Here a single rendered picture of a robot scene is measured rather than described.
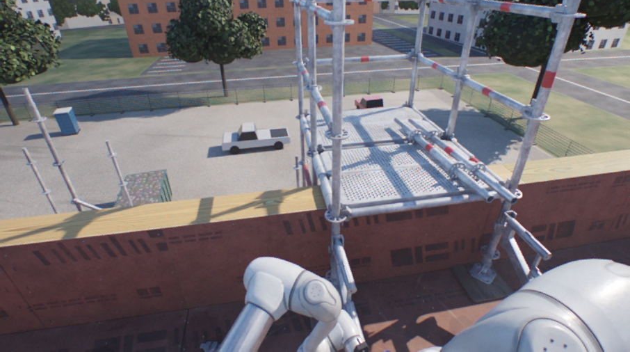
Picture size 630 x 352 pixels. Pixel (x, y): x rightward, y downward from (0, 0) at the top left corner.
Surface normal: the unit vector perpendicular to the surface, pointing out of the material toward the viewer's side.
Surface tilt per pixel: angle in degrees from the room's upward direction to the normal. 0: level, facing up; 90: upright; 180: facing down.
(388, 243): 90
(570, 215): 90
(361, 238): 90
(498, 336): 56
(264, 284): 19
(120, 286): 90
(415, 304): 0
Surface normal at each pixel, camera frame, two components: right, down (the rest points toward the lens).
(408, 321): -0.02, -0.87
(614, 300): 0.11, -0.71
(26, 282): 0.17, 0.48
